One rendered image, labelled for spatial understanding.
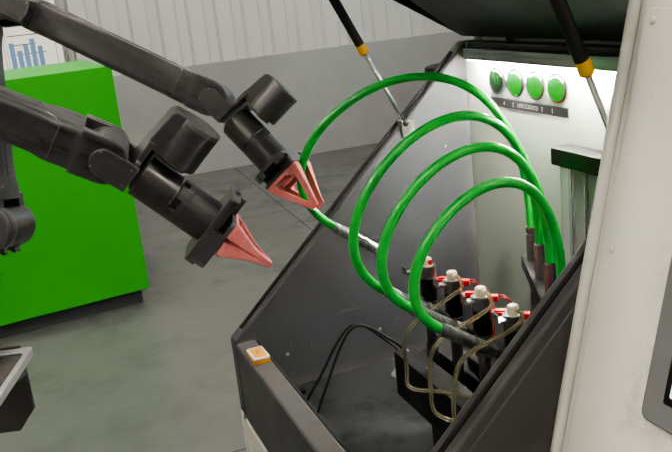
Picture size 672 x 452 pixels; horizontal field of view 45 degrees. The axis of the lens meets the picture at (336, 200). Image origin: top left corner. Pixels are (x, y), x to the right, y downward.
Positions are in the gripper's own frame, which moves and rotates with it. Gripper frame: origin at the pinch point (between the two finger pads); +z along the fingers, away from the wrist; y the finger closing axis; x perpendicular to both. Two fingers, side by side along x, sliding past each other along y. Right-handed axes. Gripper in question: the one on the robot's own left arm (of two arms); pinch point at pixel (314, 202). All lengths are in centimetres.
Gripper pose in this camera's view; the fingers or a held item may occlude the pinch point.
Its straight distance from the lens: 134.4
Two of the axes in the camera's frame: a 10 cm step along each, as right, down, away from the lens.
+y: 3.1, -0.7, 9.5
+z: 6.9, 7.1, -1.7
